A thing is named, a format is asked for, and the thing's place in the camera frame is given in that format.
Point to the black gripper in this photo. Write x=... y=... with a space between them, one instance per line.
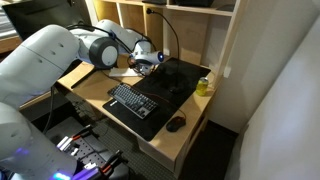
x=144 y=68

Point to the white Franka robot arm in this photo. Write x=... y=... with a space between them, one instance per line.
x=33 y=66

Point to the white paper towel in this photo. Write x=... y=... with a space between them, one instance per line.
x=121 y=72

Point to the black desk mat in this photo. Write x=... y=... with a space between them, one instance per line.
x=166 y=80

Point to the black grey mechanical keyboard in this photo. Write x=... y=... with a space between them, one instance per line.
x=133 y=100

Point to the black gooseneck desk lamp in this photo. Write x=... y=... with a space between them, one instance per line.
x=176 y=88

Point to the light wood shelf unit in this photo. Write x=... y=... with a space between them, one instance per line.
x=193 y=36

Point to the black monitor stand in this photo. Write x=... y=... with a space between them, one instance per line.
x=81 y=80

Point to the black computer mouse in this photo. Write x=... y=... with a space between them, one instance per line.
x=175 y=124

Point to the flat black device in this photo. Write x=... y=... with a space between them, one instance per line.
x=153 y=1

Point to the black box on shelf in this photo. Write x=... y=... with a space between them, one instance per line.
x=193 y=2

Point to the black curved monitor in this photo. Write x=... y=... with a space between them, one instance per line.
x=40 y=16

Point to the white wall outlet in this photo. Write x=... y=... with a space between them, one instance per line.
x=166 y=52

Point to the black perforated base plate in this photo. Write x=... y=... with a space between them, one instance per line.
x=86 y=153

